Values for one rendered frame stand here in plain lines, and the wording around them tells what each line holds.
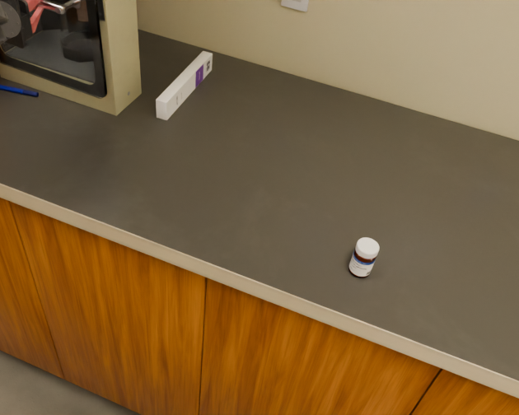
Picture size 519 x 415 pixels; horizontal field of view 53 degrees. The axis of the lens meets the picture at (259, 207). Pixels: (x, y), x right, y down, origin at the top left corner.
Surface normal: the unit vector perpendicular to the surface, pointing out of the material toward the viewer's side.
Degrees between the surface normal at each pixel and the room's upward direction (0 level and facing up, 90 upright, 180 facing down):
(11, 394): 0
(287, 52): 90
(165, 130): 0
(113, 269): 90
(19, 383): 0
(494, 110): 90
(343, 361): 90
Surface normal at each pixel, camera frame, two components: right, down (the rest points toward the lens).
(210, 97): 0.11, -0.71
